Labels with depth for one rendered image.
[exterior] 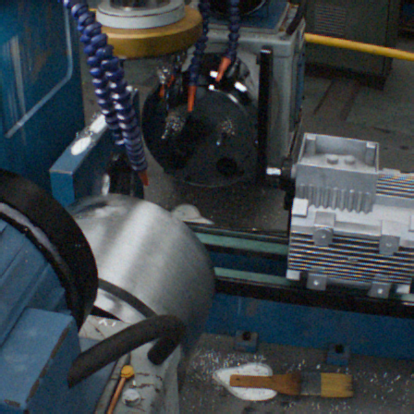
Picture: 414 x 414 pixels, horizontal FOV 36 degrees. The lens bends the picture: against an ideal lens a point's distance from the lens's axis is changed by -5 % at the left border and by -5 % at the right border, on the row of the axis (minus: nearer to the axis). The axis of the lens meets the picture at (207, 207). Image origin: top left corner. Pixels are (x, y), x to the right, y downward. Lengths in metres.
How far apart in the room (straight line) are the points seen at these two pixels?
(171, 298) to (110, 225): 0.12
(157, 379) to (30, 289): 0.19
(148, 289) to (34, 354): 0.33
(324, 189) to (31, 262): 0.58
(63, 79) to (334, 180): 0.52
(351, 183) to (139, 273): 0.37
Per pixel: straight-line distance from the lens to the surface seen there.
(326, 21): 4.15
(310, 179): 0.98
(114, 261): 0.76
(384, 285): 1.03
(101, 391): 0.60
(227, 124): 1.23
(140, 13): 0.93
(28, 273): 0.50
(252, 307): 1.12
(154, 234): 0.81
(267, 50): 1.09
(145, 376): 0.63
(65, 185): 0.98
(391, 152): 1.79
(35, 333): 0.46
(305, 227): 1.00
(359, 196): 0.99
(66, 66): 1.21
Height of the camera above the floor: 1.62
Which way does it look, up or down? 34 degrees down
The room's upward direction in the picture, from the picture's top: straight up
